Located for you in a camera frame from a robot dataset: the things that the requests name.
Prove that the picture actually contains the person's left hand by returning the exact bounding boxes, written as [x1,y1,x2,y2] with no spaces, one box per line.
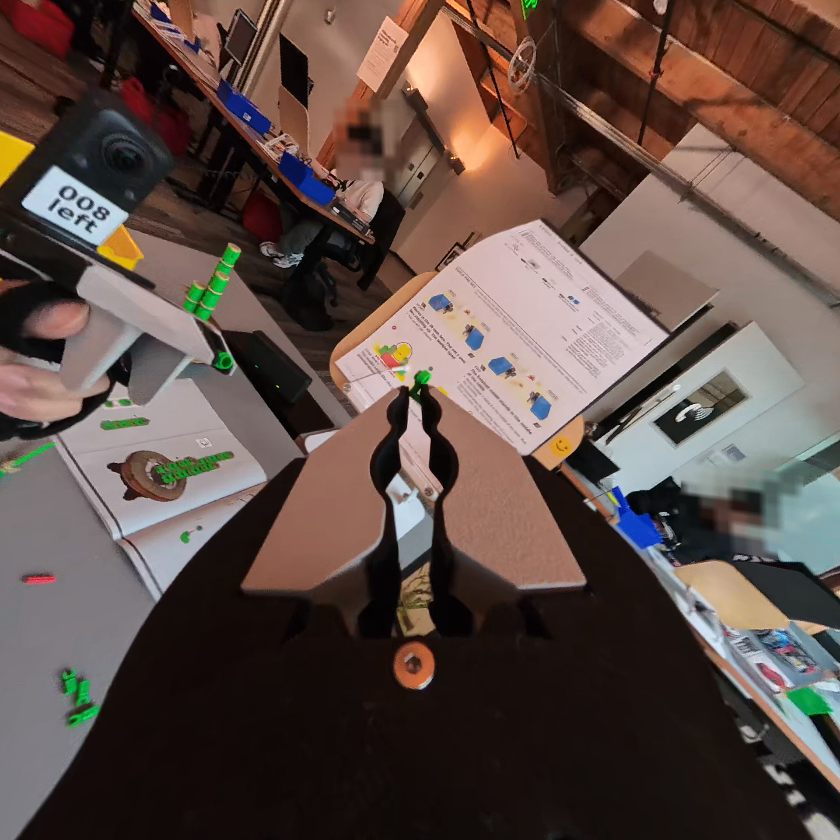
[0,301,112,422]

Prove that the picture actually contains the red beanbag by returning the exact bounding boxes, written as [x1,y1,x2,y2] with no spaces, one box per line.
[243,190,283,244]
[121,79,194,155]
[10,0,76,60]

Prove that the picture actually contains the black phone pictogram sign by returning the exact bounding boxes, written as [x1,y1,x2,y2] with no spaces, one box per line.
[653,369,749,448]

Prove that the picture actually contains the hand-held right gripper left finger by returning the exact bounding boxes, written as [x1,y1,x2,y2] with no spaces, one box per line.
[241,387,411,637]

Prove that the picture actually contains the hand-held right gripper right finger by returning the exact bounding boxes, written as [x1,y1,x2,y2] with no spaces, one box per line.
[412,386,587,636]

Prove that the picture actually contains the long green lego rod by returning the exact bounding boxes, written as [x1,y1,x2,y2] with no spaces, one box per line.
[0,443,59,475]

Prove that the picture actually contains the black office chair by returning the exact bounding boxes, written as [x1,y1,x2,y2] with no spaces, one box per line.
[282,190,408,332]

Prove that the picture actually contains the computer monitor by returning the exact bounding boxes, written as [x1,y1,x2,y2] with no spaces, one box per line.
[223,10,258,67]

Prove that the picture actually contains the white lego instruction booklet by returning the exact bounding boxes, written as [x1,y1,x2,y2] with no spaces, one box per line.
[56,377,306,601]

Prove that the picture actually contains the printed instruction sheet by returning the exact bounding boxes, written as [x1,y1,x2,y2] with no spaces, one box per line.
[336,222,670,455]

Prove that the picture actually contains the white paper notice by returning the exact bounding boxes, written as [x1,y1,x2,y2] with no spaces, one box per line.
[356,16,409,93]

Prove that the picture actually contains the wooden document stand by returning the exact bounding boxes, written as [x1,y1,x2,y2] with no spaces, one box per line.
[305,272,585,546]

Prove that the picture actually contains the blue plastic bin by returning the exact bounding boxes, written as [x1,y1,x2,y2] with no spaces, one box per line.
[217,79,273,135]
[613,486,664,549]
[279,151,337,207]

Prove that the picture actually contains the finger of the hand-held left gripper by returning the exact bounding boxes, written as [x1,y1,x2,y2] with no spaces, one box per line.
[75,266,236,370]
[59,305,191,404]

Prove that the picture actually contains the light wooden board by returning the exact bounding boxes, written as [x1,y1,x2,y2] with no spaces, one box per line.
[675,561,791,631]

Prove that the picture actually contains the green lego bamboo stalk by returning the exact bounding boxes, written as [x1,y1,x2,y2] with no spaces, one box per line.
[182,241,242,375]

